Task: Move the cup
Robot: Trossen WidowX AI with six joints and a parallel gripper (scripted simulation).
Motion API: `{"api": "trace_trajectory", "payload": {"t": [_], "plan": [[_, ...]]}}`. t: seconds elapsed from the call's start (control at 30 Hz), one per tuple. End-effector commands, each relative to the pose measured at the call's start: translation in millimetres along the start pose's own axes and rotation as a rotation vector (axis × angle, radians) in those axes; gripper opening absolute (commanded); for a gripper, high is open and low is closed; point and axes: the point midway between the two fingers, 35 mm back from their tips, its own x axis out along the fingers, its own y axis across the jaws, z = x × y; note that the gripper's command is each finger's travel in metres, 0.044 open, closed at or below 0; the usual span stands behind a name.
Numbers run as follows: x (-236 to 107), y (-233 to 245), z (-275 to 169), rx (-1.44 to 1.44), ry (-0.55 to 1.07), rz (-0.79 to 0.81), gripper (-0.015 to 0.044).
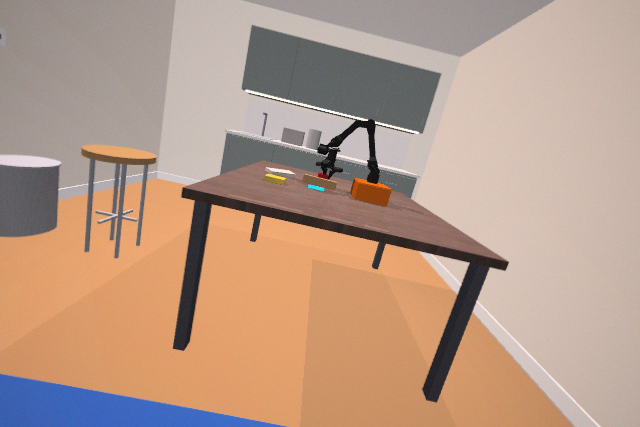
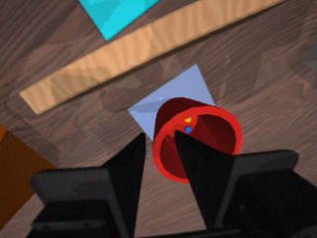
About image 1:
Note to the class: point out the tan flat bar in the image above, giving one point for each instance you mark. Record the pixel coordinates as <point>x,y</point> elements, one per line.
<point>313,180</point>

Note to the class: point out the yellow rectangular block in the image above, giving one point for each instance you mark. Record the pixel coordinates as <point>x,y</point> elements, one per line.
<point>275,179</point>

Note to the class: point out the white flat rectangular block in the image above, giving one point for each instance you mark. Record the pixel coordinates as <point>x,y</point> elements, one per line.
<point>280,172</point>

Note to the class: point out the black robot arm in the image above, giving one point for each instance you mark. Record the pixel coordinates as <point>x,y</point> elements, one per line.
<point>373,177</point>

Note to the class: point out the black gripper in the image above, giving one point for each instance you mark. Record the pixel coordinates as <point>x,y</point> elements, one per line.
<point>333,168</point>

